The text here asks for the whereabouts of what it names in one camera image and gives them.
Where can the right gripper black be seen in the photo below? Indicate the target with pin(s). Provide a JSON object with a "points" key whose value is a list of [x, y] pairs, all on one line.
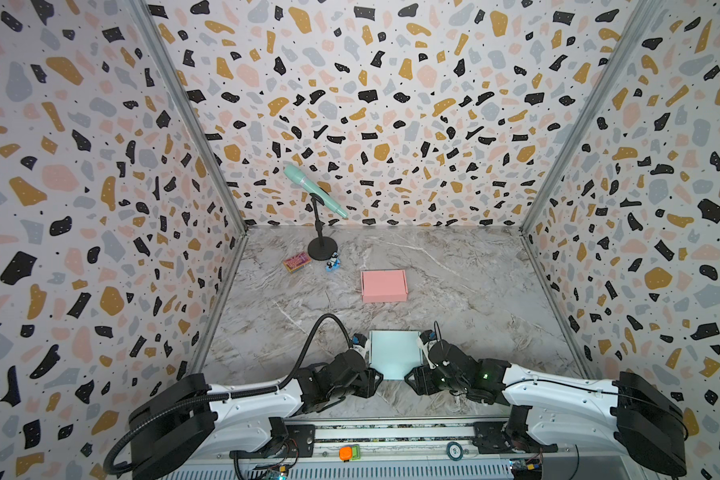
{"points": [[423, 378]]}

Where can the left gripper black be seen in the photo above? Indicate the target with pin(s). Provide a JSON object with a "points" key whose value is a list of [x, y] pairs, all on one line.
{"points": [[366, 378]]}

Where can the mint paper box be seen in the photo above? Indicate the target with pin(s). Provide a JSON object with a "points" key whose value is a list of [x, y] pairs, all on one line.
{"points": [[395, 353]]}

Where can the pink paper box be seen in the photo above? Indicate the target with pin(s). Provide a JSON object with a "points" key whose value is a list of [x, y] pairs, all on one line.
{"points": [[384, 286]]}

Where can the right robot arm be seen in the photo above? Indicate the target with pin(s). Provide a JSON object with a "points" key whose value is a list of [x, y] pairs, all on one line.
{"points": [[626, 415]]}

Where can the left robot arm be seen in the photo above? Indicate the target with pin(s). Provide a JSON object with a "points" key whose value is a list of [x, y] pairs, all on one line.
{"points": [[194, 418]]}

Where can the small pink card box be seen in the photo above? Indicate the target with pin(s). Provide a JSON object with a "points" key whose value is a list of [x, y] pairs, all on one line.
{"points": [[296, 262]]}

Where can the orange button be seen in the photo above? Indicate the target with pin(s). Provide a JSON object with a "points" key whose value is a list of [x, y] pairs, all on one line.
{"points": [[349, 453]]}

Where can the small blue toy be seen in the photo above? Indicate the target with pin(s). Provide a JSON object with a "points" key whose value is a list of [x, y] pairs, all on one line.
{"points": [[333, 262]]}

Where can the black microphone stand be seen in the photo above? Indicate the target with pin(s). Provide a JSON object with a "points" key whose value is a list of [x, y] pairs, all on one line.
{"points": [[321, 248]]}

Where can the mint green microphone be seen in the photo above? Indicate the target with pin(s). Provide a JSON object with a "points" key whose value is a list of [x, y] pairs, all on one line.
{"points": [[300, 179]]}

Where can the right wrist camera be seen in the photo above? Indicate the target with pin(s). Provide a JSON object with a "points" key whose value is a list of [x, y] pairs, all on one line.
{"points": [[426, 340]]}

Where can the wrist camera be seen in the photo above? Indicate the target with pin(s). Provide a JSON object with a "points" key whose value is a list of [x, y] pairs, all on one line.
{"points": [[359, 343], [426, 340]]}

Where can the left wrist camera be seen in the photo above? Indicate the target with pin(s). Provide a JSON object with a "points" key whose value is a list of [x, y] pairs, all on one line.
{"points": [[359, 343]]}

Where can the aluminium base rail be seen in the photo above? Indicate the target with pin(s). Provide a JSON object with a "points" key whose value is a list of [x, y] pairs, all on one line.
{"points": [[434, 448]]}

